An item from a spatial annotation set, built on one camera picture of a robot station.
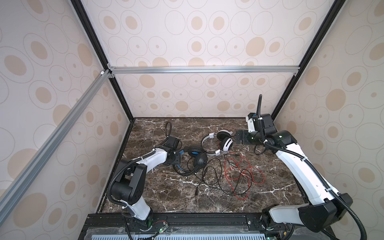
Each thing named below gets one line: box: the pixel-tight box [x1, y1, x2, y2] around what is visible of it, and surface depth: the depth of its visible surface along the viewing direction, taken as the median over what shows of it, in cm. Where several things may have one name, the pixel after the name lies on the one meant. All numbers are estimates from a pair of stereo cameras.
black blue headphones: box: [173, 145, 209, 176], surface depth 91 cm
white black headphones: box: [201, 129, 233, 156], surface depth 99 cm
